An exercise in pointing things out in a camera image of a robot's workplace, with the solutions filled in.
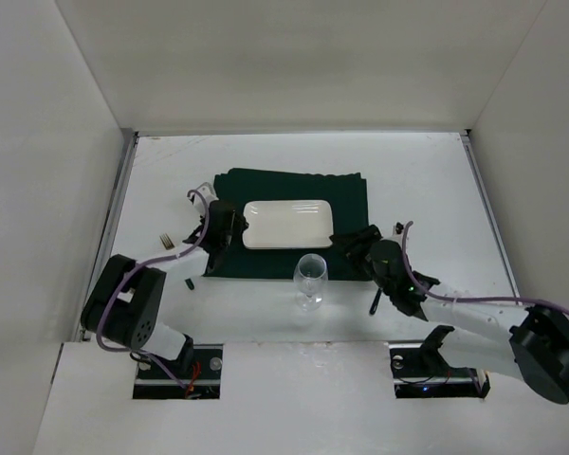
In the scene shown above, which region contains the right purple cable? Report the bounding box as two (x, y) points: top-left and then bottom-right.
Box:
(397, 220), (569, 395)

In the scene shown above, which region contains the right aluminium table rail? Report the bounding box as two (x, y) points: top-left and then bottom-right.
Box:
(460, 130), (520, 297)

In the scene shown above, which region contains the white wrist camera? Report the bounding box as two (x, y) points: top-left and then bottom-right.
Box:
(187, 182), (218, 214)
(391, 222), (408, 246)

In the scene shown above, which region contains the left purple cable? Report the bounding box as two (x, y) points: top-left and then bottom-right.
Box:
(96, 189), (219, 391)

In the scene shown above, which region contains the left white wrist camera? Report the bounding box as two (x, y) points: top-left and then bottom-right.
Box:
(187, 182), (218, 214)

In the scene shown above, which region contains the clear wine glass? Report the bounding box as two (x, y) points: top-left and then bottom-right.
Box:
(293, 253), (328, 312)

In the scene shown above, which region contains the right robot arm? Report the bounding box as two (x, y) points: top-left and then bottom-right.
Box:
(330, 224), (569, 404)

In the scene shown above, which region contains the left aluminium table rail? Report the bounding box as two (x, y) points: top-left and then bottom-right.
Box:
(78, 129), (139, 342)

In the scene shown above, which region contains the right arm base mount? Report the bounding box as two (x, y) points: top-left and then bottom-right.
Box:
(389, 325), (490, 399)

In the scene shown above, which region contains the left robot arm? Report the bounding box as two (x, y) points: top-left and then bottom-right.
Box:
(81, 199), (248, 378)

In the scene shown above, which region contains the gold knife dark handle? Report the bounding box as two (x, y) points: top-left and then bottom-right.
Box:
(369, 289), (382, 316)

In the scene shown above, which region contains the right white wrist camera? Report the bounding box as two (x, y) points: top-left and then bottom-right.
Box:
(391, 222), (408, 246)

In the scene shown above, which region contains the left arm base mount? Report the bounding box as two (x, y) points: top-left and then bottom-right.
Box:
(129, 344), (224, 400)

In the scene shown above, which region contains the gold fork dark handle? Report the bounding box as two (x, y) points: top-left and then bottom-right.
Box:
(159, 233), (195, 291)

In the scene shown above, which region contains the white rectangular plate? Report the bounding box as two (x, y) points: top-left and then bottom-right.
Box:
(242, 200), (334, 250)

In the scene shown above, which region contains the purple cable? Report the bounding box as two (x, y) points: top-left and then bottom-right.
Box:
(96, 189), (219, 391)
(397, 220), (569, 395)

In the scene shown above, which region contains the aluminium table rail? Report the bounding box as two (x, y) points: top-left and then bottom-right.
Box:
(78, 129), (139, 342)
(460, 130), (520, 297)

